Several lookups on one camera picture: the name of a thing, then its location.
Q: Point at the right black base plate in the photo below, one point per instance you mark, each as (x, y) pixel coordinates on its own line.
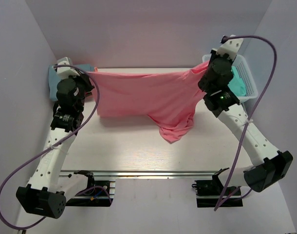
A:
(208, 193)

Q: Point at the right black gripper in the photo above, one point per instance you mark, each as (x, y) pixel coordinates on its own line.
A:
(203, 81)

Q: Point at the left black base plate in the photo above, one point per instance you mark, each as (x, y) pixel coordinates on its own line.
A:
(99, 192)

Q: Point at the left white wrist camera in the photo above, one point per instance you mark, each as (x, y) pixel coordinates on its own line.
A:
(65, 72)

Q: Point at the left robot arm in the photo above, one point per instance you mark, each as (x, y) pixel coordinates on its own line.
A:
(43, 195)

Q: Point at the folded blue-grey t shirt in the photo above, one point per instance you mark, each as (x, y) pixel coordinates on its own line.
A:
(53, 79)

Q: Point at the white plastic basket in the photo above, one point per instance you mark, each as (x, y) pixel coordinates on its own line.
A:
(245, 73)

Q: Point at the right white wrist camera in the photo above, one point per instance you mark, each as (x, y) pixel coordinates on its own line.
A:
(228, 49)

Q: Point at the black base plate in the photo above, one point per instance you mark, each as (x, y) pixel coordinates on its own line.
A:
(208, 193)
(99, 192)

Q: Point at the aluminium table rail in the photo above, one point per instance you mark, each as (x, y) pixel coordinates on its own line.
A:
(111, 175)

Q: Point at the teal t shirt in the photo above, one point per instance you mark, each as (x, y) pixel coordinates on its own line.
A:
(237, 85)

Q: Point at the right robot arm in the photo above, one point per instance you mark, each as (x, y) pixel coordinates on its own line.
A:
(269, 164)

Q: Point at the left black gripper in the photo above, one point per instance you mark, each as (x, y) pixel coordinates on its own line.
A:
(85, 83)

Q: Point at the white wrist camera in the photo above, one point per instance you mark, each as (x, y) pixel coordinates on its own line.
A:
(65, 72)
(228, 49)

